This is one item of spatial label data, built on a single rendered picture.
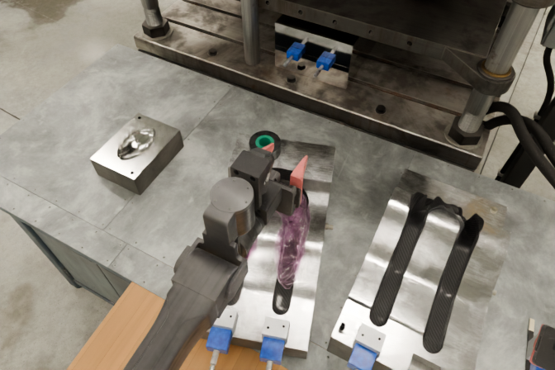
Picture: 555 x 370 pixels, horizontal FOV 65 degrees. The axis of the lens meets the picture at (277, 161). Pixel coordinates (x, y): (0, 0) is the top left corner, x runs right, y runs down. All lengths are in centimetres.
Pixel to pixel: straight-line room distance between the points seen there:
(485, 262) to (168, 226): 74
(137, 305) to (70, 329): 97
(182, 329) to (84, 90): 114
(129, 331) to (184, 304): 49
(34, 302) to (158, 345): 160
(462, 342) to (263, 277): 41
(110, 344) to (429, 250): 71
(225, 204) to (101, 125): 93
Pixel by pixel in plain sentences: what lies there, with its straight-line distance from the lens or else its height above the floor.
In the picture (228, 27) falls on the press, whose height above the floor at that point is 79.
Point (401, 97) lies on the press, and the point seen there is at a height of 79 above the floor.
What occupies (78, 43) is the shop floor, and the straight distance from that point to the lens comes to 333.
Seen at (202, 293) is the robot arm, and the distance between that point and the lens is 58.
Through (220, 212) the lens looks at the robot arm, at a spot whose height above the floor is 130.
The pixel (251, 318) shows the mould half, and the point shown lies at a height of 86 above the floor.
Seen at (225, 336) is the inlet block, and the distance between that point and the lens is 94.
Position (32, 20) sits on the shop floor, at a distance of 371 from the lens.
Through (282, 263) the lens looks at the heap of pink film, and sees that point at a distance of 96.
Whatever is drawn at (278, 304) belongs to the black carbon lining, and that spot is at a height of 85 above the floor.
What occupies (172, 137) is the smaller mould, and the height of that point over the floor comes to 87.
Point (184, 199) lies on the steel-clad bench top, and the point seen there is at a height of 80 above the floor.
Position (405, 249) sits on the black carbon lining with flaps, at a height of 90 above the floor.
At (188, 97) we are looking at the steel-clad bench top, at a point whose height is 80.
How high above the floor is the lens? 175
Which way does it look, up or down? 50 degrees down
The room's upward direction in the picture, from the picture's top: straight up
